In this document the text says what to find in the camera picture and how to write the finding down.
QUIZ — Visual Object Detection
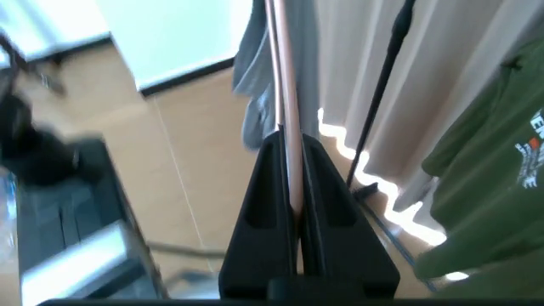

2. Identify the black clothes rack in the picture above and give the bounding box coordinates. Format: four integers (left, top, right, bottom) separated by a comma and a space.
344, 0, 441, 294

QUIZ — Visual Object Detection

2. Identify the pink clothes hanger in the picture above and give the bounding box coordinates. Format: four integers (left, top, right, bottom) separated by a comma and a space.
263, 0, 305, 220

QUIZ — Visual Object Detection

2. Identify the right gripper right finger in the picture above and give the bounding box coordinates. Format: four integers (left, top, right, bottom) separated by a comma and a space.
299, 133, 401, 299

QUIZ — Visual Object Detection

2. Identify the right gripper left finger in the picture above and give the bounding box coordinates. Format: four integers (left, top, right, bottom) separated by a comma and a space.
218, 125, 298, 299

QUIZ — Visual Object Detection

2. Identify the beige curtain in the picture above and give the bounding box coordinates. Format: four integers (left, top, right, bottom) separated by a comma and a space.
316, 0, 544, 213

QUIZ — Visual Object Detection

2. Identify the black cable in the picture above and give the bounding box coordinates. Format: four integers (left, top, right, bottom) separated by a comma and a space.
146, 240, 226, 260

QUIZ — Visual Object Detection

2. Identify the green long-sleeved shirt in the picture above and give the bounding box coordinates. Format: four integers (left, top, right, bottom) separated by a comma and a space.
412, 37, 544, 301

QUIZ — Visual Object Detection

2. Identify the pale grey garment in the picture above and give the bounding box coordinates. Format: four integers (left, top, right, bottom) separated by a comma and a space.
231, 0, 320, 152

